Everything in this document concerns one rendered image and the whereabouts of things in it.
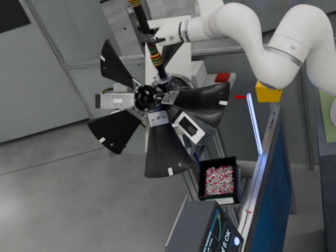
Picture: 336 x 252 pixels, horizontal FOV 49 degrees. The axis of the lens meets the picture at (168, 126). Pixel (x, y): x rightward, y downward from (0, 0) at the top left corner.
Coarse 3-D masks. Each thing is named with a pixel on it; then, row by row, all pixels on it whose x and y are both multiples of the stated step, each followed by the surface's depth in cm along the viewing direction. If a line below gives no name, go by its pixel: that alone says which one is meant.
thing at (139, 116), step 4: (128, 108) 170; (132, 108) 170; (136, 108) 170; (132, 112) 171; (136, 112) 172; (140, 112) 172; (144, 112) 172; (148, 112) 172; (136, 116) 173; (140, 116) 173; (144, 116) 173
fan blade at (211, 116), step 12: (216, 84) 159; (228, 84) 156; (180, 96) 161; (192, 96) 159; (204, 96) 157; (216, 96) 155; (228, 96) 153; (180, 108) 156; (192, 108) 154; (204, 108) 153; (216, 108) 152; (204, 120) 151; (216, 120) 149
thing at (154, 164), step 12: (156, 132) 164; (168, 132) 166; (156, 144) 163; (168, 144) 164; (180, 144) 166; (156, 156) 163; (168, 156) 163; (180, 156) 164; (156, 168) 162; (180, 168) 163
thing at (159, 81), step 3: (165, 72) 159; (168, 75) 156; (156, 78) 157; (159, 78) 156; (165, 78) 155; (168, 78) 154; (156, 81) 156; (159, 81) 154; (162, 81) 154; (165, 81) 154
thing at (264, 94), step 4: (256, 84) 170; (260, 84) 169; (256, 88) 170; (260, 88) 169; (264, 88) 168; (268, 88) 167; (256, 92) 171; (260, 92) 170; (264, 92) 169; (268, 92) 169; (272, 92) 168; (276, 92) 167; (280, 92) 172; (260, 96) 172; (264, 96) 171; (268, 96) 170; (272, 96) 169; (276, 96) 168; (260, 100) 173; (264, 100) 172; (268, 100) 172; (272, 100) 171; (276, 100) 170
